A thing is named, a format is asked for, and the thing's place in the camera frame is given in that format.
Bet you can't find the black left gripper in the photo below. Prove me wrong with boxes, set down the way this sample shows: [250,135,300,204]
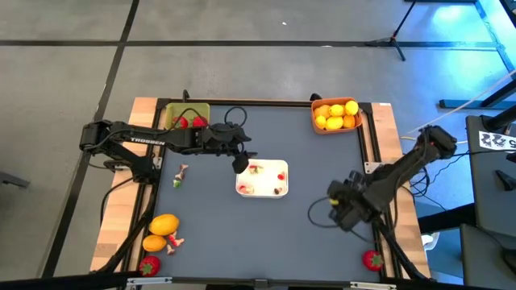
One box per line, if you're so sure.
[200,122,259,176]

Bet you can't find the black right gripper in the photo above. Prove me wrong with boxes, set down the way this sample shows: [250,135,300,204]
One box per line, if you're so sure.
[327,170,380,234]

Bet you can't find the large yellow mango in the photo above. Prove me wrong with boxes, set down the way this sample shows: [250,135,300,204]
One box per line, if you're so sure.
[148,213,181,237]

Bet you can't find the orange plastic basket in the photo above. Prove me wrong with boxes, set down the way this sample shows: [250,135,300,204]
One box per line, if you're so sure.
[310,97,363,135]

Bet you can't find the green plastic basket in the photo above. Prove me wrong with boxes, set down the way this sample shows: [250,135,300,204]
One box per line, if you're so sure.
[164,101,211,135]

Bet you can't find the grey desk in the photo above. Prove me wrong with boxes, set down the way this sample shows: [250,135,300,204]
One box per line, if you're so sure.
[465,114,516,238]

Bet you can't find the grey cart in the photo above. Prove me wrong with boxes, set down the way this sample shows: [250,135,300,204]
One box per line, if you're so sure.
[459,223,516,290]

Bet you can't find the black metal stand base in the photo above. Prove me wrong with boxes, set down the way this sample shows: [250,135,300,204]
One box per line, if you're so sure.
[438,0,516,110]

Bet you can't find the black desk device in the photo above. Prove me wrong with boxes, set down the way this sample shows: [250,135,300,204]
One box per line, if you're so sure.
[494,168,516,193]

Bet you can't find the white marker tag sheet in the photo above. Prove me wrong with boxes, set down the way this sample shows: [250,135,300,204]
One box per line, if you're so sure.
[478,130,516,152]

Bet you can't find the black tripod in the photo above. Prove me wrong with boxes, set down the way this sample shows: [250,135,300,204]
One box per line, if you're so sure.
[364,0,418,62]

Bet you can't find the black pole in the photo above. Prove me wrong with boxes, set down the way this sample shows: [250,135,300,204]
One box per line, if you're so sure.
[483,103,516,131]

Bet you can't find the grey metal foot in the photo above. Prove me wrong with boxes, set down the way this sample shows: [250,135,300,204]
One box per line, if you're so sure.
[0,170,31,189]

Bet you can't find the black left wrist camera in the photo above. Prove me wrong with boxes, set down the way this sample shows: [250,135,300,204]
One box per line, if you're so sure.
[211,122,243,138]

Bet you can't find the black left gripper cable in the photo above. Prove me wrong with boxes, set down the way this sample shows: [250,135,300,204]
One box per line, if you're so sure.
[168,106,248,132]

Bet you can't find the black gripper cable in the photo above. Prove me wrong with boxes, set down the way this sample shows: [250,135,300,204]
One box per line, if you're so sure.
[168,106,248,132]
[307,196,374,245]

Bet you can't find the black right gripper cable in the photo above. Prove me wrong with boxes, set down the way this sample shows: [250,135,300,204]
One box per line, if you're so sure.
[307,196,374,245]

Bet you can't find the black aluminium table frame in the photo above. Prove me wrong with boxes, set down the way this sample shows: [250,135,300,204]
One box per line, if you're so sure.
[0,95,516,290]

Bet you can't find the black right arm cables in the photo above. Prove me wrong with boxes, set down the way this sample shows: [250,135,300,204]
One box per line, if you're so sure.
[397,149,516,213]

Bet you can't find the white floor cable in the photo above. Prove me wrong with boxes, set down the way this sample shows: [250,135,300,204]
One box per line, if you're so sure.
[400,70,516,145]

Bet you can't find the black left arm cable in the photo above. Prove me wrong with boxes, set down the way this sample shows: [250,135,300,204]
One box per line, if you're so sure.
[90,155,138,226]

